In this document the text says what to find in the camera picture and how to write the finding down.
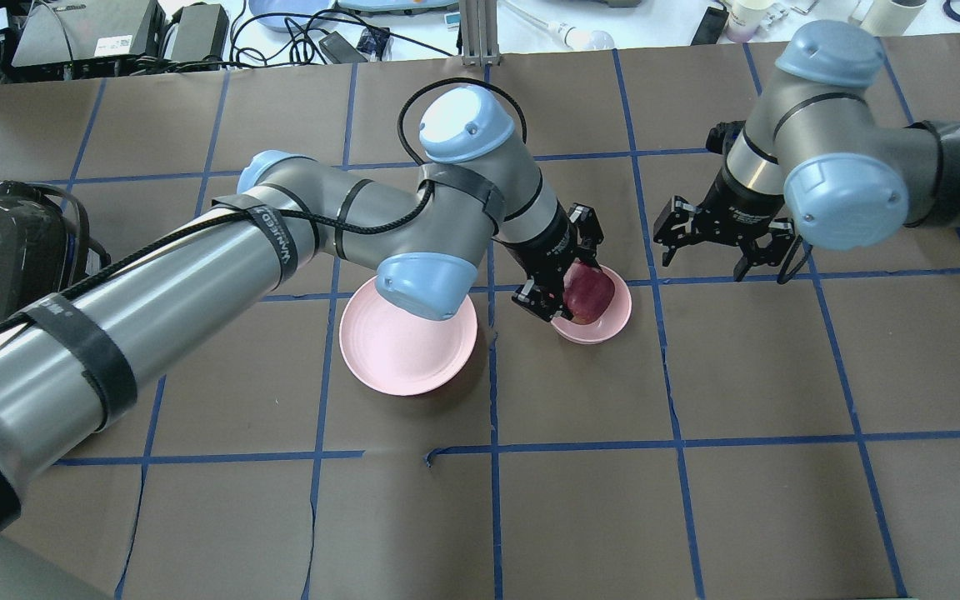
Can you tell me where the blue plate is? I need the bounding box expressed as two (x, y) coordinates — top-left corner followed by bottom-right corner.
(247, 0), (335, 32)

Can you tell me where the black rice cooker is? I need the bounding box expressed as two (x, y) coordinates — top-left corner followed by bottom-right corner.
(0, 181), (111, 323)

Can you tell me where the purple white cup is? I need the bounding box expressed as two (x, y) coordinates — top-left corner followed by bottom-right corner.
(725, 0), (776, 44)

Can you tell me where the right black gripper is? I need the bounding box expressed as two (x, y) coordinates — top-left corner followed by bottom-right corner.
(652, 167), (803, 283)

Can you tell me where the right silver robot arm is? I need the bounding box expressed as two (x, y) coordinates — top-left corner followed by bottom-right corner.
(652, 20), (960, 283)

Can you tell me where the red apple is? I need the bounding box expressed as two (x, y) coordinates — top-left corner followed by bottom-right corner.
(563, 261), (616, 324)

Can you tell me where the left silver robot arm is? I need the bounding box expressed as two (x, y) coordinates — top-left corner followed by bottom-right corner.
(0, 78), (603, 599)

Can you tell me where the grey electronics box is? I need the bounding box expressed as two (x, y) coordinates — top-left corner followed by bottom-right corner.
(12, 1), (165, 68)

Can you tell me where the pink bowl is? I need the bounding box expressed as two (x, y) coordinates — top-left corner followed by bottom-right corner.
(550, 266), (633, 345)

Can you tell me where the pink plate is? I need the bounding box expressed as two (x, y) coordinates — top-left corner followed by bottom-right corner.
(338, 277), (478, 398)

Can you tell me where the light bulb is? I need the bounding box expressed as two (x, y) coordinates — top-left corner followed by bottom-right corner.
(499, 1), (617, 51)

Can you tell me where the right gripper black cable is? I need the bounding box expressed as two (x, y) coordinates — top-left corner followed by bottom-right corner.
(777, 233), (814, 286)

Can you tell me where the white cup dark lid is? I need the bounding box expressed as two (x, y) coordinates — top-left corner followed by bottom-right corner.
(848, 1), (926, 38)

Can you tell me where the aluminium frame post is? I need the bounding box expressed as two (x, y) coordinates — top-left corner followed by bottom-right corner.
(457, 0), (502, 66)

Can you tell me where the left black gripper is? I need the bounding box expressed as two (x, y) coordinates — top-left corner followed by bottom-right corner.
(502, 202), (603, 323)

